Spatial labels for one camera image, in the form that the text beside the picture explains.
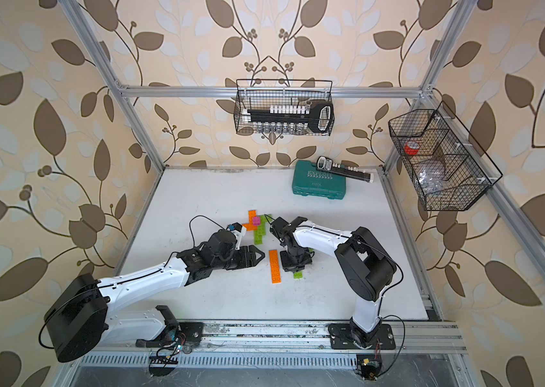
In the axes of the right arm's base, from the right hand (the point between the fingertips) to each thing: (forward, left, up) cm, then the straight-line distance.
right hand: (294, 269), depth 88 cm
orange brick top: (+3, +7, +1) cm, 8 cm away
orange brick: (-2, +7, 0) cm, 7 cm away
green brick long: (-2, -1, 0) cm, 2 cm away
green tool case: (+39, -10, +4) cm, 41 cm away
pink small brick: (+20, +14, +2) cm, 25 cm away
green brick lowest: (+14, +14, 0) cm, 19 cm away
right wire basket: (+15, -48, +31) cm, 59 cm away
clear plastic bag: (+12, -41, +33) cm, 54 cm away
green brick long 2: (+17, +12, +1) cm, 21 cm away
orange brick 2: (+25, +17, +1) cm, 30 cm away
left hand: (+2, +13, +10) cm, 16 cm away
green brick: (+21, +12, +2) cm, 24 cm away
